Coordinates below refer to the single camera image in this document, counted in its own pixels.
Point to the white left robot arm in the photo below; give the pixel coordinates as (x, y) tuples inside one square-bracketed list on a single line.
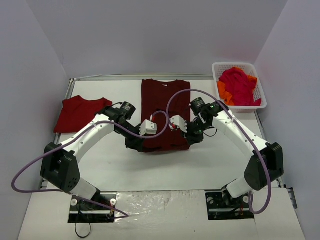
[(61, 168)]

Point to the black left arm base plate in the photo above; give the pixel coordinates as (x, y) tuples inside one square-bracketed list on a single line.
[(81, 211)]

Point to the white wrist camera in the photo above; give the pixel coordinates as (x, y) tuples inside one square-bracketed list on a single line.
[(178, 123), (148, 127)]

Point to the white plastic laundry basket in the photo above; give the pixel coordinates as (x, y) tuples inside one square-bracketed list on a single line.
[(219, 68)]

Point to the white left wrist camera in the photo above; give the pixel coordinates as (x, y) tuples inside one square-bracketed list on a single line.
[(148, 127)]

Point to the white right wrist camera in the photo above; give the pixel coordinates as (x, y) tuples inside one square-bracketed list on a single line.
[(178, 123)]

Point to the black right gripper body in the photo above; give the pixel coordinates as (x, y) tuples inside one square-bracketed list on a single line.
[(193, 136)]

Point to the orange t shirt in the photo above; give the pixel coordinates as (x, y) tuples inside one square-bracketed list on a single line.
[(223, 92)]

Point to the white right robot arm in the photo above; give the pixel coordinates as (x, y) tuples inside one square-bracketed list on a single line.
[(214, 115)]

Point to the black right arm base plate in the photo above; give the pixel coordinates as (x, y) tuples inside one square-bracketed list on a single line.
[(221, 208)]

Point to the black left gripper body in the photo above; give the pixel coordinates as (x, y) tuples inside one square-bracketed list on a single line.
[(135, 143)]

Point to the folded red t shirt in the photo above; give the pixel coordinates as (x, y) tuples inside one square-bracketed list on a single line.
[(77, 112)]

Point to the crimson pink t shirt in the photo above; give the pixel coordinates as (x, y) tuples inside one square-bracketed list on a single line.
[(238, 85)]

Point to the dark maroon t shirt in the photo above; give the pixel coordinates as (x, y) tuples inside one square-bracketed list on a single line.
[(155, 95)]

